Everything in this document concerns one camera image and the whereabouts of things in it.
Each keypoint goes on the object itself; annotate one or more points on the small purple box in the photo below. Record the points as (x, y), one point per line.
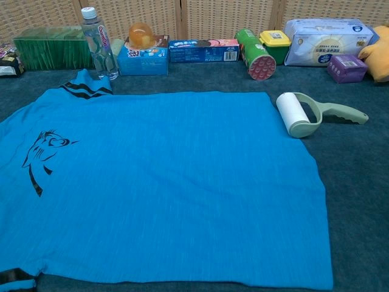
(346, 69)

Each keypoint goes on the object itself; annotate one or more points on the white and blue wipes pack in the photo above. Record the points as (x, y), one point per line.
(325, 39)

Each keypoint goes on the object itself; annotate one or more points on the blue snack box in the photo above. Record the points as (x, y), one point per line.
(143, 62)

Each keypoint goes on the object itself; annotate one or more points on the green container with yellow lid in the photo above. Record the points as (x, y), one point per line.
(277, 45)

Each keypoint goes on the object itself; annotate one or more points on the pale green lint roller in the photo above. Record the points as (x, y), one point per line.
(293, 113)

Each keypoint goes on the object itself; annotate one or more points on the black and purple snack pack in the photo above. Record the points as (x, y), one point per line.
(10, 62)

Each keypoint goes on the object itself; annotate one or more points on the clear plastic water bottle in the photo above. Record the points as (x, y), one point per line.
(101, 51)

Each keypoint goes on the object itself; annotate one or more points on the dark blue carpeted table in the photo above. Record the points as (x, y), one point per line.
(355, 188)

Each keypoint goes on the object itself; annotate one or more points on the blue and pink cookie box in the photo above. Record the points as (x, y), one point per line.
(197, 51)

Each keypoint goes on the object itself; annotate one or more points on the woven wicker folding screen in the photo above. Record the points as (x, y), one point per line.
(206, 18)

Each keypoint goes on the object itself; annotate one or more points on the yellow plush toy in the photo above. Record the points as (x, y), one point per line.
(378, 57)

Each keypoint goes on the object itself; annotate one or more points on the clear box with green grass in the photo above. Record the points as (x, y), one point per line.
(48, 50)

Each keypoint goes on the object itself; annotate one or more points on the blue t-shirt with cat print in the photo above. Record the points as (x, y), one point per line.
(152, 170)

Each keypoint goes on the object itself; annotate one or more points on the green chips can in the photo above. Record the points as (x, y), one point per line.
(256, 57)

